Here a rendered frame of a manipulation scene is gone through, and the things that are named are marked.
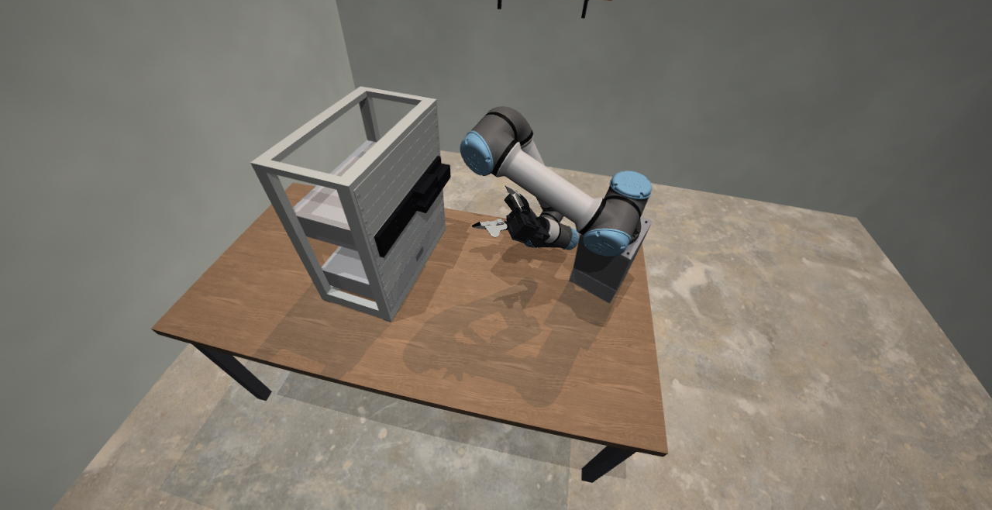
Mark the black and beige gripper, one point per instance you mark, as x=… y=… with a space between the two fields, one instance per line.
x=519 y=228

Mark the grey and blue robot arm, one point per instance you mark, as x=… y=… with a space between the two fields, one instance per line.
x=608 y=224

